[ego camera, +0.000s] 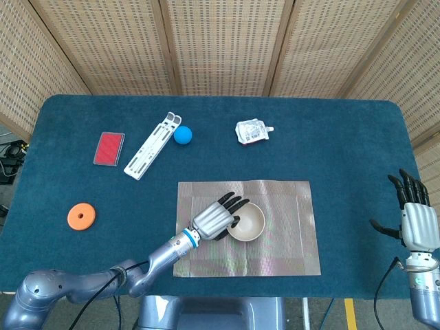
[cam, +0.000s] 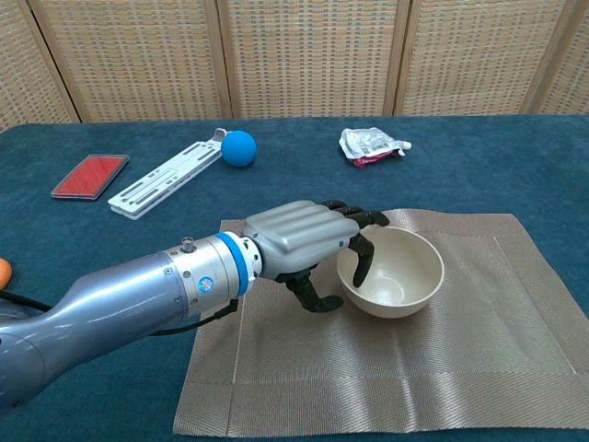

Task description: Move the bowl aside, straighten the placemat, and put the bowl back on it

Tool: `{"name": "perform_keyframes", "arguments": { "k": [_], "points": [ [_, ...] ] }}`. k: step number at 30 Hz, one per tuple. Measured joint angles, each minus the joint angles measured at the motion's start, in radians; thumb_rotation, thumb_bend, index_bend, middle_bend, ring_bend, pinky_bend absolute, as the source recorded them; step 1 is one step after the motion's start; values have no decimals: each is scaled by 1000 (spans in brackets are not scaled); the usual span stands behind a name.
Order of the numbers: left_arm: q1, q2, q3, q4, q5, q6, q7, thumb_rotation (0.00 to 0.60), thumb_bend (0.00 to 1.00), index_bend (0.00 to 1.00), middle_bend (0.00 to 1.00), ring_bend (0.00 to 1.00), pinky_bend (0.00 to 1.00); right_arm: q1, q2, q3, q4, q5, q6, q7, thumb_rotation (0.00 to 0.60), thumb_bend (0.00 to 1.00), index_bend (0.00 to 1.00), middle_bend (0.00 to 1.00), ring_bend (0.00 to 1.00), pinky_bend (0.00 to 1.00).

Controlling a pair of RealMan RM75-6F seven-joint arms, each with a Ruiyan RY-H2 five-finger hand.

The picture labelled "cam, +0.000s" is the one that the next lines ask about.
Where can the crumpled white spout pouch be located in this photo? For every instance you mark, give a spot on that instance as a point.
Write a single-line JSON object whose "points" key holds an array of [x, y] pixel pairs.
{"points": [[368, 143]]}

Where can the orange disc with hole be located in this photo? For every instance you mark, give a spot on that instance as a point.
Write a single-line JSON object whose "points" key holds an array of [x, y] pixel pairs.
{"points": [[3, 274]]}

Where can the white folding stand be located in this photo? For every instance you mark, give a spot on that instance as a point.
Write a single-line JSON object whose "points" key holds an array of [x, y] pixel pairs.
{"points": [[156, 182]]}

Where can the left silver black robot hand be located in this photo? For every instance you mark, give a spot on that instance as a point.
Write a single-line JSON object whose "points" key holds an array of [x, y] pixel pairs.
{"points": [[299, 235]]}

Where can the blue ball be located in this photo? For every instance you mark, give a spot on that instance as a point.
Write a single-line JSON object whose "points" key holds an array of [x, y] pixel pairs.
{"points": [[238, 148]]}

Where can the woven bamboo screen panel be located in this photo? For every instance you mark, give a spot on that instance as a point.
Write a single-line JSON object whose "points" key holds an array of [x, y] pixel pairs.
{"points": [[23, 69], [478, 60], [133, 60], [313, 60], [570, 69]]}

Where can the blue felt table cover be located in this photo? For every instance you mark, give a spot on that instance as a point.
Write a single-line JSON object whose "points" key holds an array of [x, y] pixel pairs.
{"points": [[483, 175]]}

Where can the beige bowl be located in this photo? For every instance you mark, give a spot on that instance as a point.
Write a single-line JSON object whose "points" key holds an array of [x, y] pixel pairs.
{"points": [[405, 276]]}

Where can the brown woven placemat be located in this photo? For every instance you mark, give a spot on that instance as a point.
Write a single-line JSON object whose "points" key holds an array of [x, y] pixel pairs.
{"points": [[414, 359]]}

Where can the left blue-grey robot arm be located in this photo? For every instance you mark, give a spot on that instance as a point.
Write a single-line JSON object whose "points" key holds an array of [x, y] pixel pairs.
{"points": [[115, 294]]}

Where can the red card in clear case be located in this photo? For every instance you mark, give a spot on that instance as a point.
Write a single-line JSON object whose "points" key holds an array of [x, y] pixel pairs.
{"points": [[89, 177]]}

